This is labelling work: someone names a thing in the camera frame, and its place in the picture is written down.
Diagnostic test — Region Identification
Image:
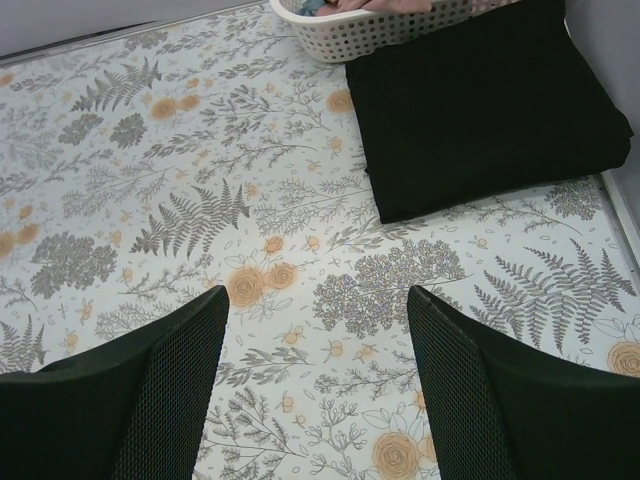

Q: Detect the black t-shirt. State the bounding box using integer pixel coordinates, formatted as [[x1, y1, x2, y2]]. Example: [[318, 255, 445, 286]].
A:
[[346, 0, 633, 224]]

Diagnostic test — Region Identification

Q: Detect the pink t-shirt with print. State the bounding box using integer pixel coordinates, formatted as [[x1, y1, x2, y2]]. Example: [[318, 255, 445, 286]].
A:
[[317, 0, 432, 16]]

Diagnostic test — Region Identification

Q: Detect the white plastic laundry basket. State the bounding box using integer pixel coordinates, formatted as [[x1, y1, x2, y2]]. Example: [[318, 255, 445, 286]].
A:
[[270, 0, 509, 63]]

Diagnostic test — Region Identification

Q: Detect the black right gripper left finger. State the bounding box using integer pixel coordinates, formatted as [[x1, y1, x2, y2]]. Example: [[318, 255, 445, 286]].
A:
[[1, 286, 229, 479]]

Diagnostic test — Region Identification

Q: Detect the blue garment in basket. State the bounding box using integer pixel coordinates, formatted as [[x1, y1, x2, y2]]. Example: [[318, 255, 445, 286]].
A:
[[297, 0, 330, 16]]

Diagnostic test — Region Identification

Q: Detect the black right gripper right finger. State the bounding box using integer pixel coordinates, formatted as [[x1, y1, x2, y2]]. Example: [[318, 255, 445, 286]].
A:
[[407, 286, 639, 479]]

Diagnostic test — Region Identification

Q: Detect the floral patterned table mat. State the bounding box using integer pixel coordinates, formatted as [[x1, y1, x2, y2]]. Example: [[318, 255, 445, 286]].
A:
[[1, 4, 639, 479]]

